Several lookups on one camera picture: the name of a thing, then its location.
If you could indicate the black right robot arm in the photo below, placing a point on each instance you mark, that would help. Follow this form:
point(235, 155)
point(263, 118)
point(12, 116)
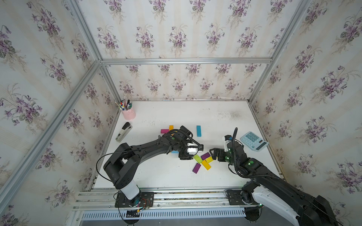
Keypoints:
point(264, 188)

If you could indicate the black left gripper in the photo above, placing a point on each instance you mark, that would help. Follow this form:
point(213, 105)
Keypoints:
point(185, 156)

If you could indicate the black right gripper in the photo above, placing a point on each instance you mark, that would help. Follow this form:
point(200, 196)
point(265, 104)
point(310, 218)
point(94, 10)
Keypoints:
point(215, 153)

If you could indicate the purple wooden block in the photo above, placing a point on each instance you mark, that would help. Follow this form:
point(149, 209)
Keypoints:
point(196, 168)

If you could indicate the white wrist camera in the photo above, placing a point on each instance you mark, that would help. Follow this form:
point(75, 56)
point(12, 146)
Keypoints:
point(227, 140)
point(192, 149)

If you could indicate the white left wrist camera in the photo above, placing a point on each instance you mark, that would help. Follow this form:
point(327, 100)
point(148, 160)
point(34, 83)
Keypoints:
point(192, 149)

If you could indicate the yellow block near right arm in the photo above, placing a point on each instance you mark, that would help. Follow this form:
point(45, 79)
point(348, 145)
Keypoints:
point(206, 165)

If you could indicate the black and white stapler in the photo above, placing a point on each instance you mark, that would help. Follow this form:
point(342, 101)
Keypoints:
point(123, 132)

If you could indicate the teal wooden block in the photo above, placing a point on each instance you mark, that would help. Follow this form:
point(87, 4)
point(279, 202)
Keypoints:
point(199, 132)

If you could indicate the lemon yellow block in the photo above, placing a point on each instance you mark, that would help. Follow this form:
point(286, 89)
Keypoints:
point(209, 159)

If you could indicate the light blue calculator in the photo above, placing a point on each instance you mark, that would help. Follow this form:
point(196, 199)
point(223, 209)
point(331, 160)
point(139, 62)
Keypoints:
point(254, 142)

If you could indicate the green wooden block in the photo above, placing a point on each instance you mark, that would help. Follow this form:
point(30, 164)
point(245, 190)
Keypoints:
point(198, 159)

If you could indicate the aluminium front rail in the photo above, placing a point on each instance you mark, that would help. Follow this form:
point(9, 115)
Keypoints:
point(173, 198)

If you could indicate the small purple block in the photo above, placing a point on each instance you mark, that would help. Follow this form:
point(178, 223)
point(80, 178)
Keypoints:
point(205, 156)

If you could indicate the pink metal pen bucket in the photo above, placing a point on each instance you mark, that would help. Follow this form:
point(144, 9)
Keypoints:
point(129, 115)

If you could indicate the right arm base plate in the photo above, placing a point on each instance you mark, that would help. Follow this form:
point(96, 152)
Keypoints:
point(240, 197)

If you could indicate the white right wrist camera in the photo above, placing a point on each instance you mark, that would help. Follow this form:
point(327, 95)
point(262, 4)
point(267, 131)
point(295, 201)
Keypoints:
point(227, 140)

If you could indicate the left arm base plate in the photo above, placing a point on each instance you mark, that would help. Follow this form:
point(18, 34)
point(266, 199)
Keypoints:
point(142, 200)

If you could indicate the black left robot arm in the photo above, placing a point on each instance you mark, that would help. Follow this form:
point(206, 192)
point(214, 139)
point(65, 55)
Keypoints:
point(120, 166)

